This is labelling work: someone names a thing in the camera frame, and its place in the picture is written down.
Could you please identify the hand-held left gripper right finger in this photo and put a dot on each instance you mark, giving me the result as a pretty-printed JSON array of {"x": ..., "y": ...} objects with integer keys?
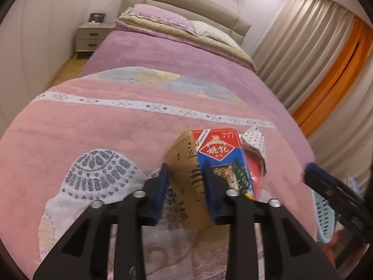
[{"x": 210, "y": 194}]

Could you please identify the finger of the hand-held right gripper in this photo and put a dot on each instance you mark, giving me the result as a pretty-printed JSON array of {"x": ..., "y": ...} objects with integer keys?
[{"x": 335, "y": 189}]

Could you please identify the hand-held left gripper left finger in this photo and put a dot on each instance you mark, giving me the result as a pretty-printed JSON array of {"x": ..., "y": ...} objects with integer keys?
[{"x": 158, "y": 194}]

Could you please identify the brown cardboard box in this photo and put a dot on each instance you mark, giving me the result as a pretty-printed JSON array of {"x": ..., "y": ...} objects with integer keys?
[{"x": 186, "y": 178}]

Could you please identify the light blue plastic basket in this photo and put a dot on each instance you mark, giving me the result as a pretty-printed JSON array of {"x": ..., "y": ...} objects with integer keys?
[{"x": 323, "y": 218}]

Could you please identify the red playing card box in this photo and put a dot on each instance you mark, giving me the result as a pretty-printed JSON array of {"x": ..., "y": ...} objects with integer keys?
[{"x": 221, "y": 148}]

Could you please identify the beige curtain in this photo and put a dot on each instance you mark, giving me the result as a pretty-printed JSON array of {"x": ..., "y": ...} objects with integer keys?
[
  {"x": 349, "y": 145},
  {"x": 300, "y": 46}
]

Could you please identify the pink towel blanket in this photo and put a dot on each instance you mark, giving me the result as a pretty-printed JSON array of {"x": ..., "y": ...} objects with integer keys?
[{"x": 110, "y": 128}]

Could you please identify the orange curtain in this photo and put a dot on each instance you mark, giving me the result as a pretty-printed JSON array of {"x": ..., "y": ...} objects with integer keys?
[{"x": 335, "y": 78}]

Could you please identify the bed with purple bedspread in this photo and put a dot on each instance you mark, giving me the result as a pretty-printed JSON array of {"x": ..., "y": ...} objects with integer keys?
[{"x": 174, "y": 55}]

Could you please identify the folded beige quilt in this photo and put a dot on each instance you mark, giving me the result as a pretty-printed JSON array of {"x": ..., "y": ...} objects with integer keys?
[{"x": 186, "y": 39}]

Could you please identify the white patterned pillow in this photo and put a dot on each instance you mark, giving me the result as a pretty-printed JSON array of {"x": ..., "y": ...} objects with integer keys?
[{"x": 212, "y": 33}]

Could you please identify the beige nightstand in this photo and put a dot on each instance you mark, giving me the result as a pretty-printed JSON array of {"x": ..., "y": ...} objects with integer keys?
[{"x": 91, "y": 36}]

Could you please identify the purple pillow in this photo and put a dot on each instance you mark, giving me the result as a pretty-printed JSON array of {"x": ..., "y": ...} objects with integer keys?
[{"x": 160, "y": 17}]

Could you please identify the beige padded headboard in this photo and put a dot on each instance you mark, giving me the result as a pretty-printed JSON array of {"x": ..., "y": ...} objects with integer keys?
[{"x": 186, "y": 3}]

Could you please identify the white wardrobe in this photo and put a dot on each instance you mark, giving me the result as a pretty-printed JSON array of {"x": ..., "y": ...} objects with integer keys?
[{"x": 35, "y": 35}]

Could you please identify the dark photo frame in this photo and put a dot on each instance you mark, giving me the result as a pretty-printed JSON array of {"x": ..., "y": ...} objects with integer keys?
[{"x": 96, "y": 17}]

